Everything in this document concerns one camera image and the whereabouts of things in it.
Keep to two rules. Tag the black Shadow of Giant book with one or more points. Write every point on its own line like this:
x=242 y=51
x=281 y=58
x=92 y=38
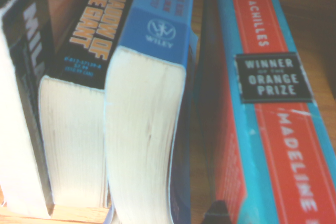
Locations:
x=73 y=142

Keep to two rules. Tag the teal Song of Achilles book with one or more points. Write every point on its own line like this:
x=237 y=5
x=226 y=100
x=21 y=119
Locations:
x=275 y=142

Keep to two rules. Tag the blue Wiley paperback book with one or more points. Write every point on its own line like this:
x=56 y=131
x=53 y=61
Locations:
x=139 y=142

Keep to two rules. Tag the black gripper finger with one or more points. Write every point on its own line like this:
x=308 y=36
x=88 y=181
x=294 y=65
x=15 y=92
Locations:
x=218 y=213

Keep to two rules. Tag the black white lettered paperback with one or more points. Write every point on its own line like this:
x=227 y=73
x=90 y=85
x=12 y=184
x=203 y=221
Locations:
x=15 y=129

